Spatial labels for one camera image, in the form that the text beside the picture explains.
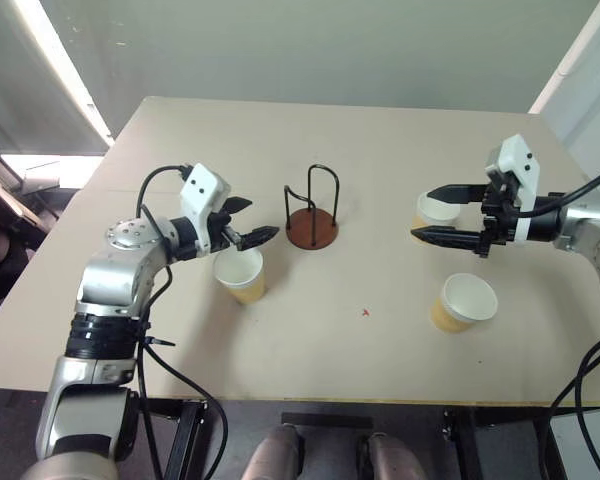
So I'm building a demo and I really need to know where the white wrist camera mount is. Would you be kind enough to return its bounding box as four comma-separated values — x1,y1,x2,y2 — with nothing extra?
484,133,541,246
178,162,232,251

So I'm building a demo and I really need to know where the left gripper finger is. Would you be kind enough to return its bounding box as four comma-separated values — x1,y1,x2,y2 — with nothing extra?
222,197,254,216
234,225,281,251

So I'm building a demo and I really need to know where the dark rounded shape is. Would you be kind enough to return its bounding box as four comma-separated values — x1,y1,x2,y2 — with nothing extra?
242,423,306,480
357,432,426,480

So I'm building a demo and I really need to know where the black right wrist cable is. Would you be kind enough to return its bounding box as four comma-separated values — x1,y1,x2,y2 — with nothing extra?
514,162,600,219

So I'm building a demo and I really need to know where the dark furniture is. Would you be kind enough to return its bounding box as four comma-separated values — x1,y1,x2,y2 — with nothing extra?
0,132,64,326

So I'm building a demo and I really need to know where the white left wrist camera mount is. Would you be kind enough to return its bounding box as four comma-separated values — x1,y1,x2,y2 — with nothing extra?
178,162,232,251

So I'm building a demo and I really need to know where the black right arm body cable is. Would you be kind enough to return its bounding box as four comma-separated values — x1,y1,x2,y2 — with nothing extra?
549,332,600,480

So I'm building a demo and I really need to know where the brown paper cup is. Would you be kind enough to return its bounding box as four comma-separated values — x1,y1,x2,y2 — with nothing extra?
213,248,269,306
409,192,461,246
429,272,499,334

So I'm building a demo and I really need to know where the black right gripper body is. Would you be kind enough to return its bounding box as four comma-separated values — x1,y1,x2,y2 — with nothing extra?
477,169,525,259

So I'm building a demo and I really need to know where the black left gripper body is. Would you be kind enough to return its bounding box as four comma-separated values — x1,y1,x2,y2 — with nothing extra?
205,207,245,251

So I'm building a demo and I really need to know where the white wall pillar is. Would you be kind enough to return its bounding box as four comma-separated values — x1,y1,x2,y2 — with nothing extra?
527,0,600,157

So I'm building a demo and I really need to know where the white window frame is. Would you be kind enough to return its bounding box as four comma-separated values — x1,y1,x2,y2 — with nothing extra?
9,0,116,147

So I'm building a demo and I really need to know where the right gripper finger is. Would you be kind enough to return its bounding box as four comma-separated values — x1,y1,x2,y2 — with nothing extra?
410,225,484,253
424,183,491,205

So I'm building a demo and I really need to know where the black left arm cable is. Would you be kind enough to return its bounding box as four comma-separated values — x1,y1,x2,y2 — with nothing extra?
135,163,230,480

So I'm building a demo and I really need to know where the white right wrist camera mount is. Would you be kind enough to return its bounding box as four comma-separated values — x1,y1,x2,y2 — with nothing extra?
484,133,541,246

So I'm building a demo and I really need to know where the brown cup holder wire stand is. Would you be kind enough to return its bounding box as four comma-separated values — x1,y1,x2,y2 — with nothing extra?
283,163,341,250

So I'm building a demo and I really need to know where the black table leg frame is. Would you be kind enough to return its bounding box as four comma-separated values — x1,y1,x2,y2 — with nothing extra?
442,407,486,480
144,399,216,480

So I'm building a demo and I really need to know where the grey box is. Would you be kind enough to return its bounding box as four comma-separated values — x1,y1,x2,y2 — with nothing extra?
549,409,600,480

